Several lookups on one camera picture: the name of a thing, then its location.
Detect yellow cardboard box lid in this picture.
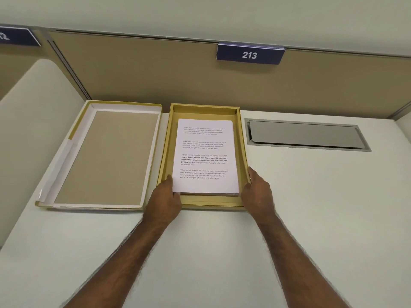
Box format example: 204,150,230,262
35,99,163,211

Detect stack of printed white paper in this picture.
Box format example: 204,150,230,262
172,118,241,197

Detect person's left hand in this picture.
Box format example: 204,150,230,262
143,175,183,225

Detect blue desk number sign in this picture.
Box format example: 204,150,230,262
0,25,42,47
216,42,286,65

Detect beige desk partition panel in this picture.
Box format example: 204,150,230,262
44,28,411,121

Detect person's left forearm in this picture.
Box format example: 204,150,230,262
64,217,176,308

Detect person's right forearm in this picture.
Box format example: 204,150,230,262
255,211,351,308

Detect yellow cardboard box base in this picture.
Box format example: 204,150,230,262
156,103,252,212

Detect cream side divider panel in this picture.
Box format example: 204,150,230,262
0,58,89,251

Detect person's right hand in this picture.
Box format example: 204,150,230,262
240,166,277,222

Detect grey metal cable hatch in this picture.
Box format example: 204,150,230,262
244,118,372,153

